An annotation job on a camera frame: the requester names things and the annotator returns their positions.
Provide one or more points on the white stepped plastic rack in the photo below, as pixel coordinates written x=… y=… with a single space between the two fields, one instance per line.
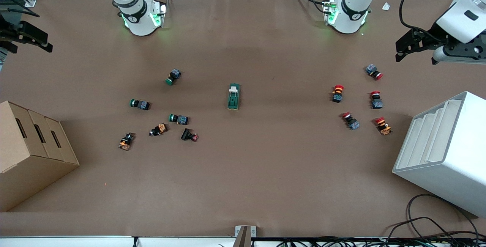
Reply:
x=452 y=163

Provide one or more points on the green load switch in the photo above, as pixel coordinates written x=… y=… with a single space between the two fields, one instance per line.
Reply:
x=233 y=97

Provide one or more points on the black switch red contact block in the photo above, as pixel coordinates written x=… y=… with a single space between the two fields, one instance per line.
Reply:
x=188 y=134

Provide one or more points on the green pushbutton blue contact block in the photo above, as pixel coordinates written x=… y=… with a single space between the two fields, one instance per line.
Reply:
x=140 y=104
x=173 y=76
x=179 y=119

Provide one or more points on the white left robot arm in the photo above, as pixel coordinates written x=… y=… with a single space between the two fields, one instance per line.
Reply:
x=347 y=21

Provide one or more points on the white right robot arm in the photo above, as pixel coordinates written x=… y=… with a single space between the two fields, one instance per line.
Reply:
x=140 y=23

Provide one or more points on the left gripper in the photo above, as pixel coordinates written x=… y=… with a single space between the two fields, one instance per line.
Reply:
x=429 y=36

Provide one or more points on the brown paper table cover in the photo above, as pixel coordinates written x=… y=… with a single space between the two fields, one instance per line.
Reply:
x=265 y=171

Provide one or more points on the black selector switch orange block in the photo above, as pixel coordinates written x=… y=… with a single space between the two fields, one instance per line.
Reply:
x=158 y=129
x=126 y=141

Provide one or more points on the red emergency button orange block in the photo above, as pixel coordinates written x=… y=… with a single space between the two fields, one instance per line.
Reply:
x=337 y=94
x=383 y=126

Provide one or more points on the brown cardboard box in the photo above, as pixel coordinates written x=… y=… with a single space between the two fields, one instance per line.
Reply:
x=34 y=156

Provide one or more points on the metal table edge bracket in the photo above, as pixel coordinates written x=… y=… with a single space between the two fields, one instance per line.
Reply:
x=245 y=235

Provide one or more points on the red emergency button blue block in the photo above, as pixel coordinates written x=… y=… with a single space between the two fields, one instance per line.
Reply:
x=376 y=101
x=351 y=121
x=373 y=71

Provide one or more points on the small white paper scrap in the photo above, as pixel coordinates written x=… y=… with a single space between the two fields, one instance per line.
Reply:
x=386 y=6

